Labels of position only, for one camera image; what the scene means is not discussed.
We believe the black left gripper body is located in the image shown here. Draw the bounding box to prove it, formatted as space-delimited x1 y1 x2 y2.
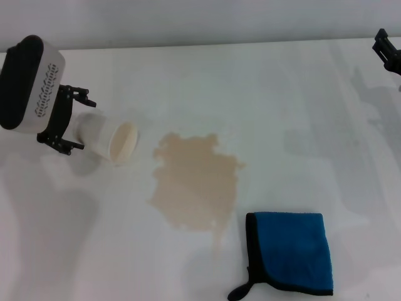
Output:
46 84 77 141

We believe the white paper cup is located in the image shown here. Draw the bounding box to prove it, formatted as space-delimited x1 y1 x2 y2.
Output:
73 112 141 167

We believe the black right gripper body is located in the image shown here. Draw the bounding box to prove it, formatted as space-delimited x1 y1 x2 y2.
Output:
387 48 401 77

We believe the blue rag with black trim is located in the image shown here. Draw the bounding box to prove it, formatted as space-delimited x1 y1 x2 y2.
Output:
227 211 334 301

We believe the brown water stain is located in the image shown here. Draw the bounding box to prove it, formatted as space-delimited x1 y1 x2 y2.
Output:
145 132 247 253

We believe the left wrist camera housing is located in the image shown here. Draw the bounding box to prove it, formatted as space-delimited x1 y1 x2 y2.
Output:
0 34 67 133

